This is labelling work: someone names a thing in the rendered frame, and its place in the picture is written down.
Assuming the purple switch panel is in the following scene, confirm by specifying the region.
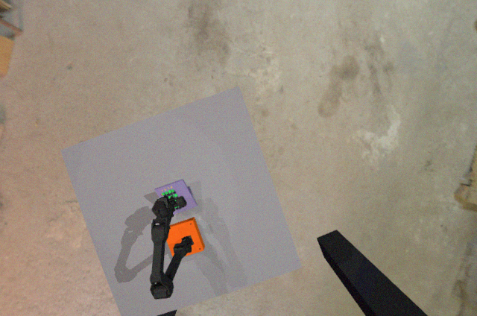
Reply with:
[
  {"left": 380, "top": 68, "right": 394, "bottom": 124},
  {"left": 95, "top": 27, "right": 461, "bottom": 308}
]
[{"left": 154, "top": 179, "right": 198, "bottom": 215}]

